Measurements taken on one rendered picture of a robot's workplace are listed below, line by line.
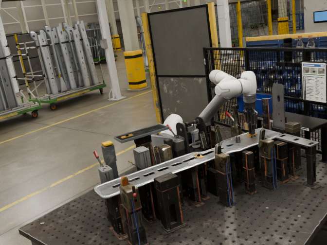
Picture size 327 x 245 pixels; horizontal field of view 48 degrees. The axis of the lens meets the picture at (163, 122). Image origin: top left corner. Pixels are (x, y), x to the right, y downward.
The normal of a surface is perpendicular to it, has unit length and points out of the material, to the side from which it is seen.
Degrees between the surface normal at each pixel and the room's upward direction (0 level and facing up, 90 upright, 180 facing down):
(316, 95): 90
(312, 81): 90
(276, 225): 0
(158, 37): 90
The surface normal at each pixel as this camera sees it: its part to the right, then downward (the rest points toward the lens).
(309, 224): -0.13, -0.95
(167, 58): -0.67, 0.31
